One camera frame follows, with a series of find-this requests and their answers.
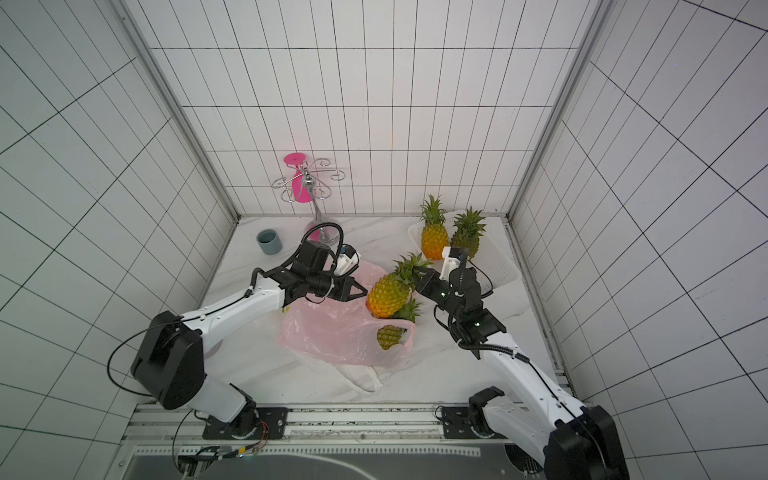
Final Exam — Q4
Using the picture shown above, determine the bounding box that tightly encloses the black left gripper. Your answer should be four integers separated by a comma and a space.
309, 270, 368, 303

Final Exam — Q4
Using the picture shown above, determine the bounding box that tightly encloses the pink plastic bag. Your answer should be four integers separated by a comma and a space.
278, 261, 419, 367

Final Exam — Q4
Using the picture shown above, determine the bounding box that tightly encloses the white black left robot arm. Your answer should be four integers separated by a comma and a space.
131, 240, 367, 427

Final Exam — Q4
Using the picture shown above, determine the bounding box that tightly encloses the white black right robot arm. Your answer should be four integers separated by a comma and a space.
416, 267, 630, 479

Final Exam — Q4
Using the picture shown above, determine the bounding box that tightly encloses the orange yellow pineapple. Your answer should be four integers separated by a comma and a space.
421, 194, 450, 260

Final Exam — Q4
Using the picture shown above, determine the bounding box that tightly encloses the yellow green pineapple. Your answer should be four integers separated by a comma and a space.
451, 207, 486, 259

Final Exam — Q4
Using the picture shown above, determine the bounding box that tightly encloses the white plastic bag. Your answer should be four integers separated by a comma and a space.
296, 354, 383, 395

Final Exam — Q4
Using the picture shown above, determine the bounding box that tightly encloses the white plastic perforated basket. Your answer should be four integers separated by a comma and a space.
407, 210, 522, 292

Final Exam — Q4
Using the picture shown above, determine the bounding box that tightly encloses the teal green cup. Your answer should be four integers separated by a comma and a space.
256, 229, 283, 256

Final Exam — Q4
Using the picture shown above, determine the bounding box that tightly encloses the pink silver cup stand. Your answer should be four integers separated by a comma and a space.
271, 152, 346, 246

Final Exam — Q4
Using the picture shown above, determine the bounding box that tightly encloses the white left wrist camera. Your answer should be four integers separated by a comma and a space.
334, 244, 360, 277

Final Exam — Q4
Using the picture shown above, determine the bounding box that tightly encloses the aluminium mounting rail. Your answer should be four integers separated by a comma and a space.
122, 403, 508, 447

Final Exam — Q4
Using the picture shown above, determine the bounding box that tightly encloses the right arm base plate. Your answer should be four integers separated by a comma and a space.
433, 405, 504, 440

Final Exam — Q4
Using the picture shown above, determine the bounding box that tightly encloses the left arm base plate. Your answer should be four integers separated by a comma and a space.
202, 407, 289, 442

